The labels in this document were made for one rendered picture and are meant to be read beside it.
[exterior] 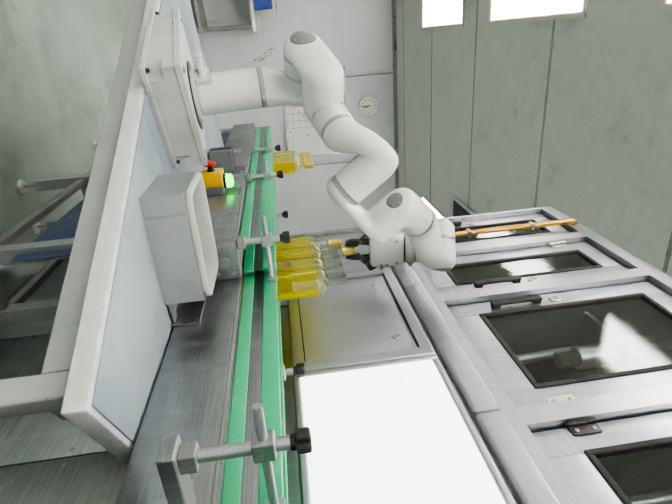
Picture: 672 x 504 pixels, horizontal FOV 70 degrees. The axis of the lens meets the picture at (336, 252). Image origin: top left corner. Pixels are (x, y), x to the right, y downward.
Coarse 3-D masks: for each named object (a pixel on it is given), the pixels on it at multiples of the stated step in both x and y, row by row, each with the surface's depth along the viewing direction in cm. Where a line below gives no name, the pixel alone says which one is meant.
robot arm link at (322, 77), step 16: (304, 32) 110; (288, 48) 108; (304, 48) 106; (320, 48) 106; (304, 64) 104; (320, 64) 103; (336, 64) 104; (304, 80) 104; (320, 80) 102; (336, 80) 103; (304, 96) 107; (320, 96) 104; (336, 96) 106; (304, 112) 113; (320, 112) 107; (336, 112) 106; (320, 128) 107
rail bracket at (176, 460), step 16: (256, 416) 53; (256, 432) 54; (272, 432) 56; (304, 432) 56; (160, 448) 54; (176, 448) 54; (192, 448) 54; (208, 448) 55; (224, 448) 55; (240, 448) 55; (256, 448) 54; (272, 448) 54; (288, 448) 55; (304, 448) 55; (160, 464) 52; (176, 464) 53; (192, 464) 54; (176, 480) 53; (272, 480) 57; (176, 496) 54; (192, 496) 58; (272, 496) 58
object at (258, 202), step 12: (264, 132) 259; (264, 144) 226; (252, 156) 204; (264, 156) 203; (252, 168) 185; (264, 168) 183; (252, 180) 169; (264, 180) 167; (252, 192) 155; (264, 192) 154; (252, 204) 144; (264, 204) 143; (252, 216) 134; (252, 228) 126
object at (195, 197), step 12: (192, 180) 95; (192, 192) 89; (204, 192) 103; (192, 204) 88; (204, 204) 104; (192, 216) 89; (204, 216) 105; (192, 228) 90; (204, 228) 106; (204, 240) 108; (204, 252) 109; (216, 252) 110; (204, 264) 93; (216, 264) 109; (204, 276) 94; (204, 288) 95
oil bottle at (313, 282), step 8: (288, 272) 125; (296, 272) 125; (304, 272) 124; (312, 272) 124; (320, 272) 124; (280, 280) 121; (288, 280) 121; (296, 280) 121; (304, 280) 121; (312, 280) 122; (320, 280) 122; (280, 288) 121; (288, 288) 122; (296, 288) 122; (304, 288) 122; (312, 288) 123; (320, 288) 123; (280, 296) 122; (288, 296) 123; (296, 296) 123; (304, 296) 123
